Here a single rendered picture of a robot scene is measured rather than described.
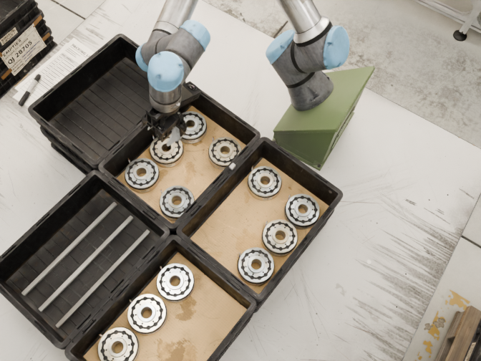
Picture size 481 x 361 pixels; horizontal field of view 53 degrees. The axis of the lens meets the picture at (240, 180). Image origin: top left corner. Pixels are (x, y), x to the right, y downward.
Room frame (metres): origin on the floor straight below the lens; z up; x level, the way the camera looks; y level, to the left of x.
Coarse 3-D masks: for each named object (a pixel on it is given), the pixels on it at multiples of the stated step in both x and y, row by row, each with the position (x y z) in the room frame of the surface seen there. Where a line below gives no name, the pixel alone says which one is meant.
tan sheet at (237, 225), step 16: (288, 176) 0.66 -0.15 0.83; (240, 192) 0.59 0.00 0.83; (288, 192) 0.60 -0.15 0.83; (304, 192) 0.61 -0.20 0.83; (224, 208) 0.53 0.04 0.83; (240, 208) 0.53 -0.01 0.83; (256, 208) 0.54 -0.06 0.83; (272, 208) 0.54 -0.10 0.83; (320, 208) 0.56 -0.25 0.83; (208, 224) 0.47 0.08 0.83; (224, 224) 0.48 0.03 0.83; (240, 224) 0.48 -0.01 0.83; (256, 224) 0.49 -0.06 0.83; (208, 240) 0.42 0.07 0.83; (224, 240) 0.43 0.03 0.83; (240, 240) 0.43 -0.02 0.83; (256, 240) 0.44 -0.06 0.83; (224, 256) 0.38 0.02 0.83; (272, 256) 0.39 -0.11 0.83; (288, 256) 0.40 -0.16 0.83; (256, 288) 0.30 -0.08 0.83
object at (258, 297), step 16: (256, 144) 0.70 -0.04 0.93; (272, 144) 0.71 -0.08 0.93; (240, 160) 0.64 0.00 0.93; (224, 176) 0.59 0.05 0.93; (320, 176) 0.62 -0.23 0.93; (336, 192) 0.57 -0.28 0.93; (320, 224) 0.47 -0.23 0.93; (192, 240) 0.39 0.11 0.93; (304, 240) 0.42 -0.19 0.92; (208, 256) 0.35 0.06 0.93; (224, 272) 0.31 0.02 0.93
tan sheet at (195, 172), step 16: (208, 128) 0.80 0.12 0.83; (192, 144) 0.73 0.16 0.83; (208, 144) 0.74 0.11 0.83; (240, 144) 0.75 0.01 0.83; (192, 160) 0.68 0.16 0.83; (208, 160) 0.68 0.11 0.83; (160, 176) 0.61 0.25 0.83; (176, 176) 0.62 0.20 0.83; (192, 176) 0.62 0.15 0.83; (208, 176) 0.63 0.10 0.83; (160, 192) 0.56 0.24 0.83; (192, 192) 0.57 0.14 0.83
